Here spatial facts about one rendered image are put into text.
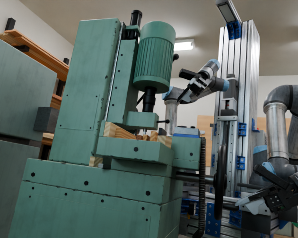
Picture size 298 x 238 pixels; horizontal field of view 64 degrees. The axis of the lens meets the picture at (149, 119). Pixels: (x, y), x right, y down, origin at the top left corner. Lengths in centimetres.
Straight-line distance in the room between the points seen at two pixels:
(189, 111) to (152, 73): 345
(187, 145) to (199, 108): 356
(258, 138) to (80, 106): 134
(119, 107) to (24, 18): 279
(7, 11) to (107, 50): 250
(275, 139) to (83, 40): 98
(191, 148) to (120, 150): 30
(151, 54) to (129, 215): 68
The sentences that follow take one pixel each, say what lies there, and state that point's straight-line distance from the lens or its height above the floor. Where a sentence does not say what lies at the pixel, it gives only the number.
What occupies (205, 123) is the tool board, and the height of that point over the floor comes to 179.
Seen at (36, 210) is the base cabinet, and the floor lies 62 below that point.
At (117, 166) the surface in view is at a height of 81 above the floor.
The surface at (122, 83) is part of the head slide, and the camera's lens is 112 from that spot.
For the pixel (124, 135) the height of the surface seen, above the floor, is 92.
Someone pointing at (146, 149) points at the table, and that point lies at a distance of 72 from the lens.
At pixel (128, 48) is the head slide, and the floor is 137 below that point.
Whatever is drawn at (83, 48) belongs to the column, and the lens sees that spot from 125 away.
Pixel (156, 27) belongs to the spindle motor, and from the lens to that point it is 118.
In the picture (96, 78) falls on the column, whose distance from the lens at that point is 114.
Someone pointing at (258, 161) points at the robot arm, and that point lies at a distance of 149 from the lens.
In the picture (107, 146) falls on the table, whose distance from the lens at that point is 77.
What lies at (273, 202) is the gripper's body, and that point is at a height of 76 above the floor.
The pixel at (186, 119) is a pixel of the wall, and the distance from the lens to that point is 446.
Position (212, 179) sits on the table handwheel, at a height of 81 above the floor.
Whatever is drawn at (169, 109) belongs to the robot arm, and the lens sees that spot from 170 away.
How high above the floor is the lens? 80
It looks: 13 degrees up
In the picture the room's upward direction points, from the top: 8 degrees clockwise
